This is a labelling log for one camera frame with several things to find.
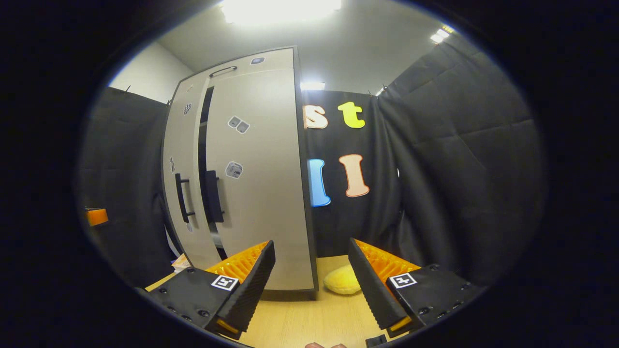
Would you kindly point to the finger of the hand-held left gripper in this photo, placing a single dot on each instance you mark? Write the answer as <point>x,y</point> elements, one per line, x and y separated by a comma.
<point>98,217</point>

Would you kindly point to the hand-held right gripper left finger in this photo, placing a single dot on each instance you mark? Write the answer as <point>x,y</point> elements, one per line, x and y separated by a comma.
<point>256,285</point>

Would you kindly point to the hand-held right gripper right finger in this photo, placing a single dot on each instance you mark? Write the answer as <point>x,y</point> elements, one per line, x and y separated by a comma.
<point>370,285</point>

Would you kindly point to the white cabinet door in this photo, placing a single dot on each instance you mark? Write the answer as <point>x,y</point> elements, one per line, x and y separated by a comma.
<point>271,193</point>
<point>179,145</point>

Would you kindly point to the white and grey cabinet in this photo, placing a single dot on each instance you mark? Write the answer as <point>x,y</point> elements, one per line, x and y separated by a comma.
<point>271,60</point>

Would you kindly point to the yellow soft toy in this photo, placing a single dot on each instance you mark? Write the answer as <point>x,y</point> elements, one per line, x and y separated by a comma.
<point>341,280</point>

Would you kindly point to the small white printed box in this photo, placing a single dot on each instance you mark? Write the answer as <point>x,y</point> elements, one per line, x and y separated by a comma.
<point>182,264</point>

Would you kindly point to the ceiling light panel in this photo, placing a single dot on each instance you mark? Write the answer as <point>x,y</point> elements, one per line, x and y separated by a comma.
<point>380,91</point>
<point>440,35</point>
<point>280,9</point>
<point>313,85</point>

